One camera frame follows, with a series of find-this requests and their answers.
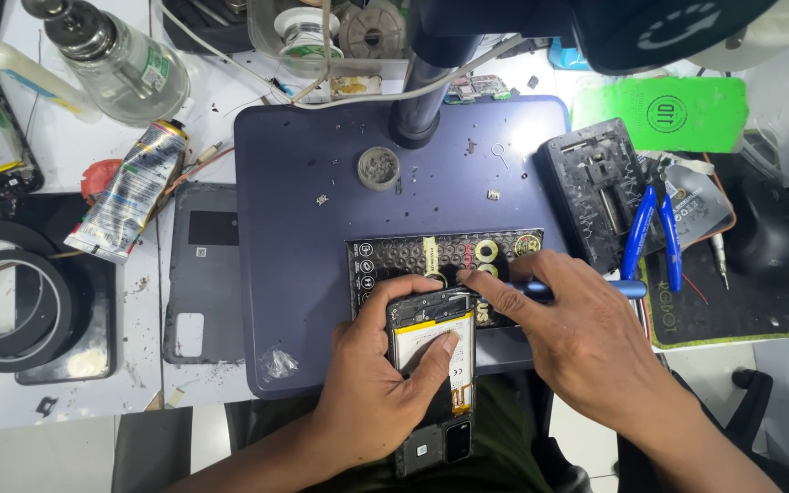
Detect black office chair armrest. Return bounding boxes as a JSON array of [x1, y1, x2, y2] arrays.
[[723, 367, 776, 453]]

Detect smartphone with yellow battery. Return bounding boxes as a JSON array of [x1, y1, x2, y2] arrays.
[[385, 287, 479, 479]]

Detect black green edged repair mat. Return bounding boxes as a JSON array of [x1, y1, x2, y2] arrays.
[[640, 231, 789, 351]]

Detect person's right hand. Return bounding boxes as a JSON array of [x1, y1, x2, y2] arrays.
[[456, 249, 678, 430]]

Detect black microscope head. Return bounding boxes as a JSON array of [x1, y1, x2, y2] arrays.
[[410, 0, 782, 78]]

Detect black circuit board holder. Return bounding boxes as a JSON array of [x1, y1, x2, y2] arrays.
[[536, 117, 667, 275]]

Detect blue handled cutting pliers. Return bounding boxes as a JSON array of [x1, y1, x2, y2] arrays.
[[620, 159, 684, 294]]

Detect small black tape roll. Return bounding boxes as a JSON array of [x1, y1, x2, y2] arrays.
[[0, 220, 61, 275]]

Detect clear glass pump bottle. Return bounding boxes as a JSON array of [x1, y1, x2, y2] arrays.
[[22, 0, 193, 128]]

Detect crumpled clear plastic film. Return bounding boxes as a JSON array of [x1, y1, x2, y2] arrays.
[[260, 347, 300, 382]]

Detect squeezed metal glue tube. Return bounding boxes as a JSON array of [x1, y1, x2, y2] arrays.
[[63, 119, 190, 266]]

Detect silver precision screwdriver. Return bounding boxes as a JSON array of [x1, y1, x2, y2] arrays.
[[709, 232, 731, 291]]

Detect grey empty spool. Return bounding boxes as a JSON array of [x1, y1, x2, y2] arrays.
[[337, 2, 408, 60]]

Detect dark blue microscope base plate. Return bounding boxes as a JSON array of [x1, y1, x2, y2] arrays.
[[233, 95, 573, 401]]

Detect silver antistatic pouch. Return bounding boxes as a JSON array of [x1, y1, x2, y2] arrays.
[[660, 160, 736, 249]]

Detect grey phone back cover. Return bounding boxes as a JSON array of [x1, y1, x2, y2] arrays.
[[162, 181, 245, 366]]

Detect person's olive green trousers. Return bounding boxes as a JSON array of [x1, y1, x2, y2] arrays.
[[226, 373, 594, 493]]

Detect white solder wire spool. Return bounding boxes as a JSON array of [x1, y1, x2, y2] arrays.
[[273, 6, 345, 60]]

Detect large black tape roll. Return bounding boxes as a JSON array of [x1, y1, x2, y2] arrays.
[[0, 249, 84, 375]]

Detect green plastic card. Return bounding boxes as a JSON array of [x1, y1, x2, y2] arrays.
[[570, 75, 750, 154]]

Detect black microscope column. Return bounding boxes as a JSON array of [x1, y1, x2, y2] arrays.
[[388, 27, 484, 150]]

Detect small grey round screw dish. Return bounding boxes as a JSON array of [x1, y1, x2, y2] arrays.
[[357, 146, 401, 192]]

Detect small phone circuit board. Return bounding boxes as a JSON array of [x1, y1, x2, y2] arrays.
[[445, 73, 512, 105]]

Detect blue metal screwdriver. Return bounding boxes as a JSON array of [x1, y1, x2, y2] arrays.
[[464, 277, 649, 304]]

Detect person's left hand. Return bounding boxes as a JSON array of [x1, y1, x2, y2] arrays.
[[311, 274, 463, 475]]

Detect black computer mouse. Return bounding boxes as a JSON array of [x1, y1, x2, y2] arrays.
[[726, 174, 789, 276]]

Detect clear plastic container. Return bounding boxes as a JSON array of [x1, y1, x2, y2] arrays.
[[247, 0, 415, 79]]

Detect red plastic cap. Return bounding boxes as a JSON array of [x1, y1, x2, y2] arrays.
[[80, 158, 124, 205]]

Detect black phone screen panel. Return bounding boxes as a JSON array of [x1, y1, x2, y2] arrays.
[[14, 194, 119, 386]]

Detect white cable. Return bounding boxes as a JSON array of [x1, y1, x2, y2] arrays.
[[153, 0, 527, 112]]

